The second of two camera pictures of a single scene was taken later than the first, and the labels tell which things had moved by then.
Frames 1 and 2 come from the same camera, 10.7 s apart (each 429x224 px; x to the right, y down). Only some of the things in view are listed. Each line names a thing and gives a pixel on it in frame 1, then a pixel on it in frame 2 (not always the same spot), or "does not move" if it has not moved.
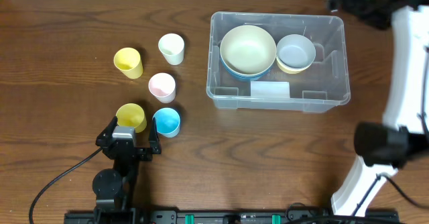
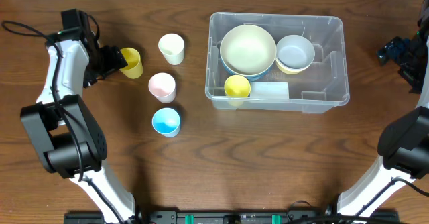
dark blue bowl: x=250 y=78 does not move
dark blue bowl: x=247 y=77 does not move
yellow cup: x=128 y=60 does not move
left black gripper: x=127 y=149 to x=112 y=60
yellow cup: x=131 y=115 to x=236 y=89
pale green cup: x=171 y=45 does not move
